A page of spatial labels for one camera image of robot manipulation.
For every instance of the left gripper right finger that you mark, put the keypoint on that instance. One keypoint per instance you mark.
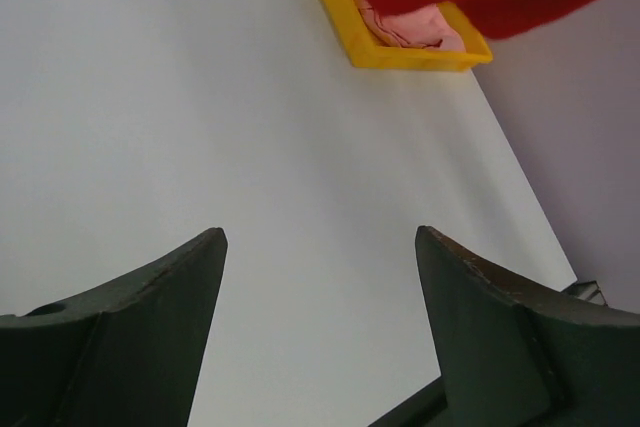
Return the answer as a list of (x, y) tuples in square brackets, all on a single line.
[(513, 352)]

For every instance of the yellow plastic bin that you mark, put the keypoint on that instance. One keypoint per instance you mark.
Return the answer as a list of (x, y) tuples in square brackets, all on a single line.
[(366, 51)]

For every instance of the pink t shirt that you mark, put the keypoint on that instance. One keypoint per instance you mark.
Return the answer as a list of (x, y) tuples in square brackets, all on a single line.
[(425, 28)]

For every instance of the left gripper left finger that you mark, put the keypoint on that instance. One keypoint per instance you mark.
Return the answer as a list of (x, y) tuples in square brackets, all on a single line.
[(125, 353)]

